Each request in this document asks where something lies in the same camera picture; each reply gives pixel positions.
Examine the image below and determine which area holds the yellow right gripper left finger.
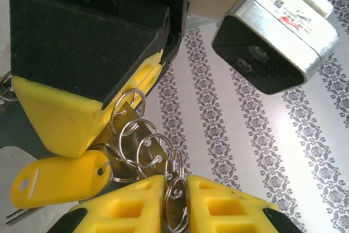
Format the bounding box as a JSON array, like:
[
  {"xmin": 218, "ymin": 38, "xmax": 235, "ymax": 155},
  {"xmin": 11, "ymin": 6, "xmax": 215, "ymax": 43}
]
[{"xmin": 46, "ymin": 174, "xmax": 167, "ymax": 233}]

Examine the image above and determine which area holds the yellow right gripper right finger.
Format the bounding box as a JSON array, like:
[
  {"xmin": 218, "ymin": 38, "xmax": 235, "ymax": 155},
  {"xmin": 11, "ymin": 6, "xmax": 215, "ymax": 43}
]
[{"xmin": 185, "ymin": 174, "xmax": 291, "ymax": 233}]

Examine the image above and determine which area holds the small steel split ring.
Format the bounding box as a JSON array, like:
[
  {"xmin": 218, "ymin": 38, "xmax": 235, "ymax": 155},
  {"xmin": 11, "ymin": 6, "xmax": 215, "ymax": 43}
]
[
  {"xmin": 135, "ymin": 133, "xmax": 176, "ymax": 180},
  {"xmin": 119, "ymin": 119, "xmax": 162, "ymax": 164},
  {"xmin": 164, "ymin": 176, "xmax": 189, "ymax": 231},
  {"xmin": 101, "ymin": 158, "xmax": 142, "ymax": 183},
  {"xmin": 110, "ymin": 87, "xmax": 147, "ymax": 135},
  {"xmin": 0, "ymin": 70, "xmax": 20, "ymax": 102}
]

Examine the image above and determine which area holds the brass key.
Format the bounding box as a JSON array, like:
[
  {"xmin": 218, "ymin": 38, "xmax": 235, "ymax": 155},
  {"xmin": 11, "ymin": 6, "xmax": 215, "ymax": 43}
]
[{"xmin": 128, "ymin": 122, "xmax": 170, "ymax": 175}]

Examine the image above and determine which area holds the yellow plastic key tag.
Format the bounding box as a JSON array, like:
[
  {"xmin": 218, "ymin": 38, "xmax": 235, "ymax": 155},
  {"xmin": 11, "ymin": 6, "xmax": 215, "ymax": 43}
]
[{"xmin": 9, "ymin": 150, "xmax": 113, "ymax": 208}]

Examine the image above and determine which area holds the large grey metal keyring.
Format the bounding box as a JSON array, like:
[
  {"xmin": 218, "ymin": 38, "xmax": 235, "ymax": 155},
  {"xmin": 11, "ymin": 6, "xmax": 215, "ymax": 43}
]
[{"xmin": 0, "ymin": 91, "xmax": 49, "ymax": 162}]

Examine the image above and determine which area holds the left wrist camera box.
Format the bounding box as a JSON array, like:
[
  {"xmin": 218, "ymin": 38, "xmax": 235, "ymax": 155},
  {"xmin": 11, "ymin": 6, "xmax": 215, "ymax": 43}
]
[{"xmin": 188, "ymin": 0, "xmax": 341, "ymax": 96}]

